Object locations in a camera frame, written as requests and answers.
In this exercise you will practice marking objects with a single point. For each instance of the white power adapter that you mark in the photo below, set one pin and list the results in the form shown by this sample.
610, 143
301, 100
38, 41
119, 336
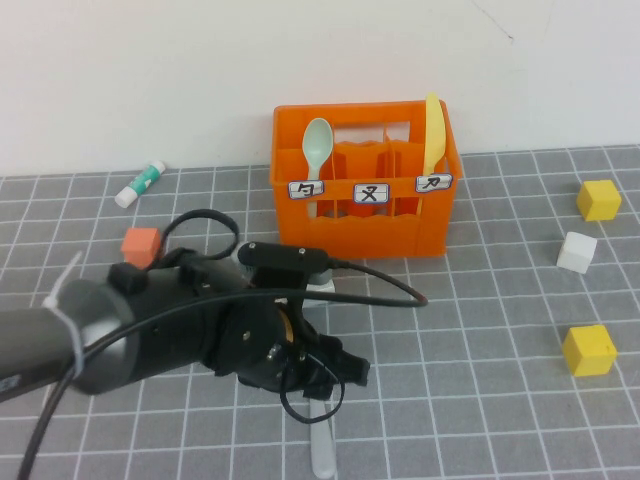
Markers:
322, 287

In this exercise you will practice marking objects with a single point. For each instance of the white green glue stick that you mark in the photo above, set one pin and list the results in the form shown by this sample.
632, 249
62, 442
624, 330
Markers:
140, 185

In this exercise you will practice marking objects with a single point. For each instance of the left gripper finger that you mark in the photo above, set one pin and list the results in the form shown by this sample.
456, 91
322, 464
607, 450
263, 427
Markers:
352, 367
317, 389

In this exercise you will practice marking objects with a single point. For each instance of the white spoon label sticker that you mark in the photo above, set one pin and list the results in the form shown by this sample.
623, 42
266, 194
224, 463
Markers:
306, 190

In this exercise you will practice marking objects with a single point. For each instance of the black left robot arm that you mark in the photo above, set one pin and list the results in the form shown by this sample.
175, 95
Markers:
150, 330

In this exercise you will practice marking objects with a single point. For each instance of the yellow cube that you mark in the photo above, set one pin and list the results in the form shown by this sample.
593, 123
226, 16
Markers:
590, 351
599, 201

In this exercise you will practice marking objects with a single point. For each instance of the white fork label sticker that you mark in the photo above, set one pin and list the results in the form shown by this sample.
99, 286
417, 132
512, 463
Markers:
371, 193

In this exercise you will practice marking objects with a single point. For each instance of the white cube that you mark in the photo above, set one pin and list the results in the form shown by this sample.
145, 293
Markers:
576, 254

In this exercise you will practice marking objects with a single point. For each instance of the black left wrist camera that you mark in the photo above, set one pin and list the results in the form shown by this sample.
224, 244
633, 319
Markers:
280, 256

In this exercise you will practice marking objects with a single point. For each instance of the white knife label sticker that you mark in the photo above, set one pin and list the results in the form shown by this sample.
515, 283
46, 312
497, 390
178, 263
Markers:
434, 183

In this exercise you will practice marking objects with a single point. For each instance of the grey white-checked tablecloth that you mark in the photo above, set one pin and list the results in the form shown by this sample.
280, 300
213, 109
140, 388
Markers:
450, 400

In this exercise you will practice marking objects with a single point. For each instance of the grey plastic fork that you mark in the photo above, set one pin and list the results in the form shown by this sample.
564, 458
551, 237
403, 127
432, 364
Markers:
322, 450

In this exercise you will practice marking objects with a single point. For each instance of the white zip tie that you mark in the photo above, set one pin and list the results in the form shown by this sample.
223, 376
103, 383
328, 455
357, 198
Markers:
70, 325

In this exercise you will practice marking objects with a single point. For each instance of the yellow plastic knife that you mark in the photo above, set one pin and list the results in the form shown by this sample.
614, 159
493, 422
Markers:
435, 135

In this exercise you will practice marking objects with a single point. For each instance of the orange plastic cutlery holder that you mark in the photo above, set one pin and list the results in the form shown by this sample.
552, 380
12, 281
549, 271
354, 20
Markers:
360, 237

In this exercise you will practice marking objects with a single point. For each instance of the salmon orange cube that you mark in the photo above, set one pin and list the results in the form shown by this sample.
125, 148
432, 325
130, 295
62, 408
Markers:
141, 245

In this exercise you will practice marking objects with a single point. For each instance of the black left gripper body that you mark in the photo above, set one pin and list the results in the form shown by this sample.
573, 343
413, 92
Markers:
310, 360

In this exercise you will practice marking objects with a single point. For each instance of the mint green plastic spoon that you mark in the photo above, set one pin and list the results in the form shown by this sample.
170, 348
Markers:
317, 142

